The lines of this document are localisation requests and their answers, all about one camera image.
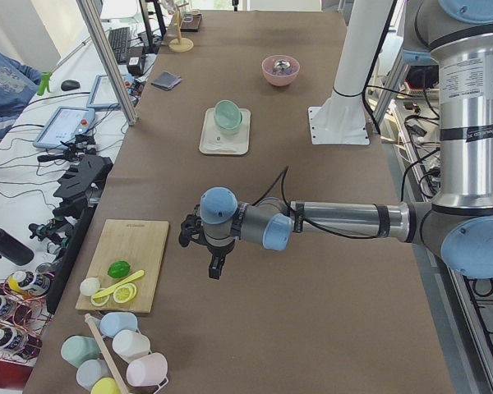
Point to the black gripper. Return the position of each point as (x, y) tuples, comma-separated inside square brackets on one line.
[(217, 250)]

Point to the green bowl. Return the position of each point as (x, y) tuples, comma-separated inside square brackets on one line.
[(228, 119), (230, 131), (225, 105)]

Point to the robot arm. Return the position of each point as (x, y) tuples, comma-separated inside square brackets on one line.
[(457, 224)]

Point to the yellow plastic knife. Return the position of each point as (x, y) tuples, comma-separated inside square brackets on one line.
[(109, 290)]

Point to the wooden cutting board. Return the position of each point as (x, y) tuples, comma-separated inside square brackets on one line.
[(141, 244)]

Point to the green lime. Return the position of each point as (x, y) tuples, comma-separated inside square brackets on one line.
[(119, 269)]

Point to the lemon slice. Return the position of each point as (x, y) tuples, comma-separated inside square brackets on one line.
[(125, 293), (99, 301)]

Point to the white cup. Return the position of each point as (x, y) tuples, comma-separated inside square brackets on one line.
[(130, 345)]

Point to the cream rabbit serving tray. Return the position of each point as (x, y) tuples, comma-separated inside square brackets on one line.
[(216, 141)]

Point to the blue cup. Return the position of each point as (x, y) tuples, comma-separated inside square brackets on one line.
[(114, 322)]

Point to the pink cup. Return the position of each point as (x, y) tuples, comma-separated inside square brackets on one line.
[(148, 370)]

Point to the white garlic bulb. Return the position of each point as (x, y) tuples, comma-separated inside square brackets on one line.
[(89, 286)]

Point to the green bowl on tray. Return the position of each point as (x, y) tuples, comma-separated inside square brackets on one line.
[(230, 131)]

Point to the wooden rack rod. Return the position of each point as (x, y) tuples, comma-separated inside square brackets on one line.
[(89, 320)]

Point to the black gripper stand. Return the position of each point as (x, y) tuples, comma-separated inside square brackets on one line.
[(77, 180)]

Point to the yellow cup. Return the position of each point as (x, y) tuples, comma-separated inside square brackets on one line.
[(105, 386)]

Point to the green cup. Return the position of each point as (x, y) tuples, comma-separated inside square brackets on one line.
[(78, 349)]

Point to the grey cup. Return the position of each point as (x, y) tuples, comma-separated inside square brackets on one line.
[(90, 372)]

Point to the grey folded cloth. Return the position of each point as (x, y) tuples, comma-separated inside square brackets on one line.
[(166, 81)]

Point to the pink bowl with ice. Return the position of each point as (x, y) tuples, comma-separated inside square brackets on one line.
[(279, 81)]

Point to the blue teach pendant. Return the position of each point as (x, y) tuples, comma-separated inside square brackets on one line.
[(63, 126)]

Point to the black water bottle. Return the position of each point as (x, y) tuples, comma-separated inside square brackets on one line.
[(13, 250)]

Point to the wooden mug tree stand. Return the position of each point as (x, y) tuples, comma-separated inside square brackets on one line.
[(180, 11)]

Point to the black computer mouse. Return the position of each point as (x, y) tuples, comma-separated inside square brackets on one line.
[(68, 85)]

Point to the black keyboard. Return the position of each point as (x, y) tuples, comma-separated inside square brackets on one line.
[(118, 40)]

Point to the person in blue shirt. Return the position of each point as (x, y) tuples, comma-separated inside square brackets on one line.
[(18, 84)]

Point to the aluminium frame post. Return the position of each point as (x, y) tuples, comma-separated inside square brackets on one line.
[(94, 26)]

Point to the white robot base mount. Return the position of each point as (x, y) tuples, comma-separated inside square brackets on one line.
[(341, 118)]

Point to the green spray handle tool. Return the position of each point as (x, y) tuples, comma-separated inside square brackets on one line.
[(44, 85)]

